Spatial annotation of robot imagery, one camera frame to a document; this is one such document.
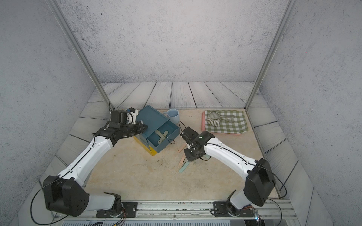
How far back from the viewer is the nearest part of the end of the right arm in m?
0.56

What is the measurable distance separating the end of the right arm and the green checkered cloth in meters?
0.40

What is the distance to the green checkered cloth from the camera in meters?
1.06
